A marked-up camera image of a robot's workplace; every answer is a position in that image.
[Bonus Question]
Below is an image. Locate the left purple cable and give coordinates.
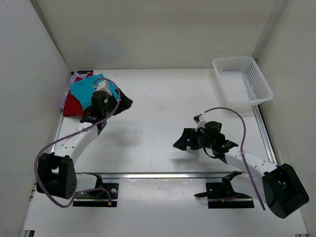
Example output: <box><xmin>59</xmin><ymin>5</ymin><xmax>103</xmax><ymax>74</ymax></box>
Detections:
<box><xmin>36</xmin><ymin>77</ymin><xmax>121</xmax><ymax>208</ymax></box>

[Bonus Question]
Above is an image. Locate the teal t-shirt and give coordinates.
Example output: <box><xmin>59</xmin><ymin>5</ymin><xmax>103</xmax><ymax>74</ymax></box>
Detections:
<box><xmin>70</xmin><ymin>74</ymin><xmax>119</xmax><ymax>110</ymax></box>

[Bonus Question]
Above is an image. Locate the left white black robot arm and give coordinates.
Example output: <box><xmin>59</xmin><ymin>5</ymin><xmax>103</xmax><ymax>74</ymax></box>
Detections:
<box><xmin>36</xmin><ymin>89</ymin><xmax>133</xmax><ymax>199</ymax></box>

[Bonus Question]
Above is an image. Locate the dark label sticker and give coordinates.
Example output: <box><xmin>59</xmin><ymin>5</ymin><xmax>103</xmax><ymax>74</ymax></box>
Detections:
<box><xmin>77</xmin><ymin>70</ymin><xmax>94</xmax><ymax>75</ymax></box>

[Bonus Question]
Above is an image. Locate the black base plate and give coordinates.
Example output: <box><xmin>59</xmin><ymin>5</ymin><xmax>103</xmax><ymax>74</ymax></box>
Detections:
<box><xmin>73</xmin><ymin>179</ymin><xmax>119</xmax><ymax>208</ymax></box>
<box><xmin>206</xmin><ymin>183</ymin><xmax>254</xmax><ymax>209</ymax></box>

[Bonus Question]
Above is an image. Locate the red t-shirt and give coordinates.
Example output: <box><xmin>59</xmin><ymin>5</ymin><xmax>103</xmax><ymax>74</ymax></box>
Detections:
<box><xmin>63</xmin><ymin>73</ymin><xmax>93</xmax><ymax>117</ymax></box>

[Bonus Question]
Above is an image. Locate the white plastic basket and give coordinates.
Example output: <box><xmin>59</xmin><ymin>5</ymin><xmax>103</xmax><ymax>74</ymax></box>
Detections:
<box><xmin>212</xmin><ymin>56</ymin><xmax>274</xmax><ymax>108</ymax></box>

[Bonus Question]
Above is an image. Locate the purple t-shirt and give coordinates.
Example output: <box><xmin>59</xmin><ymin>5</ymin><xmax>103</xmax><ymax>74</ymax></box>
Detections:
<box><xmin>60</xmin><ymin>73</ymin><xmax>83</xmax><ymax>111</ymax></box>

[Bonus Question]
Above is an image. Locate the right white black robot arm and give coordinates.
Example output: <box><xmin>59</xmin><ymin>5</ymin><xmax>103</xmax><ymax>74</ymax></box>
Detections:
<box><xmin>173</xmin><ymin>121</ymin><xmax>310</xmax><ymax>219</ymax></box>

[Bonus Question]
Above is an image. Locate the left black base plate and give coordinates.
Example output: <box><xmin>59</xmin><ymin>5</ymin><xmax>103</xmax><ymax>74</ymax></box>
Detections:
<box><xmin>73</xmin><ymin>179</ymin><xmax>119</xmax><ymax>208</ymax></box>

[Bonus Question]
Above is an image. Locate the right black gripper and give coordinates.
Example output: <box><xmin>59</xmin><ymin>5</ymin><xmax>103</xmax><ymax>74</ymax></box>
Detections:
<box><xmin>174</xmin><ymin>128</ymin><xmax>214</xmax><ymax>151</ymax></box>

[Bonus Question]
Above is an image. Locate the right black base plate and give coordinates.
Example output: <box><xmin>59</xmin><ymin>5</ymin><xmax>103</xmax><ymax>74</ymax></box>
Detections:
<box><xmin>206</xmin><ymin>183</ymin><xmax>254</xmax><ymax>209</ymax></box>

